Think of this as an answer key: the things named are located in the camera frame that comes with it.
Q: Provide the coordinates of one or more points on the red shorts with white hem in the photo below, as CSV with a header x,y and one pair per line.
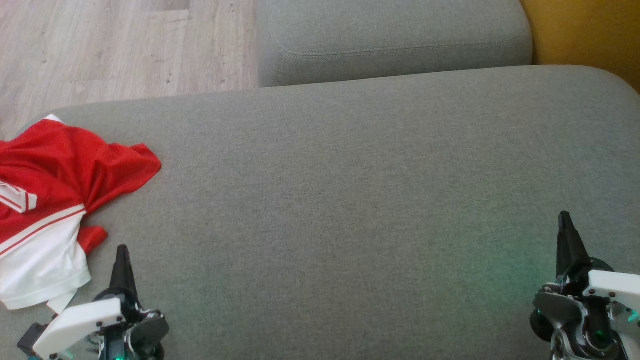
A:
x,y
75,155

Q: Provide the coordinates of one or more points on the small grey sofa cushion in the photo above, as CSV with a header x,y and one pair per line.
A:
x,y
390,35

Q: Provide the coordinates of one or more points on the mustard yellow cushion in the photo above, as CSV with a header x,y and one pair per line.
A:
x,y
590,35

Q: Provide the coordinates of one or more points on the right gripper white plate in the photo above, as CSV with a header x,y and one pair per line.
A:
x,y
610,287

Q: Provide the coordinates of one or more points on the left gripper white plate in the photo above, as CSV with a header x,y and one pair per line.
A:
x,y
80,320

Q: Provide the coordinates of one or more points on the large grey sofa seat cushion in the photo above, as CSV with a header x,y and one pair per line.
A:
x,y
320,200

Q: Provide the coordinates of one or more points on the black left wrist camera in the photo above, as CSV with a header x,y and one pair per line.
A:
x,y
31,340

